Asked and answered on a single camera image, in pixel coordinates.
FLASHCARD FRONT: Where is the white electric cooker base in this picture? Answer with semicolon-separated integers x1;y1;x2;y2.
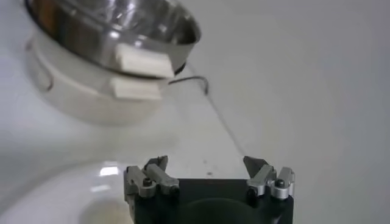
26;36;171;125

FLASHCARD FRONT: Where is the large white round plate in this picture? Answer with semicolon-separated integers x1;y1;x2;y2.
0;160;135;224

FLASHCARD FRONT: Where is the white rectangular work table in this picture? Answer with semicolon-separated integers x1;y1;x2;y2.
0;0;249;224

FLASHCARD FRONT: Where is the black cooker power cord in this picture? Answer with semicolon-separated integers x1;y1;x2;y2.
168;75;210;96

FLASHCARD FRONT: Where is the perforated steel steamer basket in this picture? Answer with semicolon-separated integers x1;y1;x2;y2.
24;0;202;80

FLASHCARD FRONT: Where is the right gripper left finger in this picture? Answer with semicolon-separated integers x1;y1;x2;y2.
124;155;180;201

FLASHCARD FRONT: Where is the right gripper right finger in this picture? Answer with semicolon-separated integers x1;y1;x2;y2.
243;155;296;200

